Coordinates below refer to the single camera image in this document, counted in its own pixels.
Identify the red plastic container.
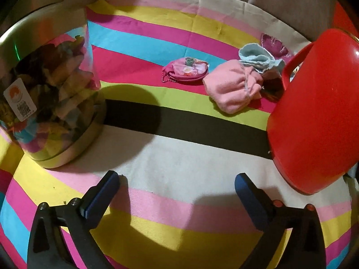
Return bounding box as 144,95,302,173
266,3,359,195

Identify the clear jar with gold lid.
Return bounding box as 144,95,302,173
0,0,107,169

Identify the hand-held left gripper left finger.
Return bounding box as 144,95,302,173
27,170,120,269

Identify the light blue frilled pouch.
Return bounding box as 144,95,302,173
238,43,287,77

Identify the pink coin purse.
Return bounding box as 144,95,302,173
161,57,210,84

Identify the colourful striped blanket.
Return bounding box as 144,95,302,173
0,0,359,269

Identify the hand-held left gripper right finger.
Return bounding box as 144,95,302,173
234,173,327,269

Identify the magenta floral cloth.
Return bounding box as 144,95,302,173
260,33,289,58

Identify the pink fleece pouch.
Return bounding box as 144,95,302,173
202,60,264,115

